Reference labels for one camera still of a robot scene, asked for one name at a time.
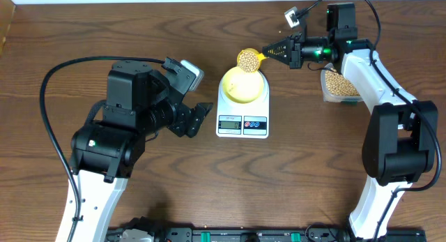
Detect yellow measuring scoop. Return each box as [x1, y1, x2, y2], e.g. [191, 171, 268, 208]
[237, 48, 267, 73]

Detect white digital kitchen scale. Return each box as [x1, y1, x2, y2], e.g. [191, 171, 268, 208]
[215, 70, 270, 139]

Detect clear plastic container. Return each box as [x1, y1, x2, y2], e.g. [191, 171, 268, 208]
[321, 63, 362, 103]

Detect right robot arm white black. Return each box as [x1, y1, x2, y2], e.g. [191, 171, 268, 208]
[262, 3, 442, 241]

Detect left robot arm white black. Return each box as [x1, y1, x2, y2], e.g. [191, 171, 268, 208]
[56, 58, 213, 241]

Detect yellow plastic bowl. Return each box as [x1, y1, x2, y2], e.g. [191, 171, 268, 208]
[222, 67, 264, 104]

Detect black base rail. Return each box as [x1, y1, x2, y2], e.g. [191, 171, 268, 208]
[104, 216, 426, 242]

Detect soybeans in container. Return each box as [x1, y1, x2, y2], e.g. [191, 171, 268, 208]
[325, 68, 359, 96]

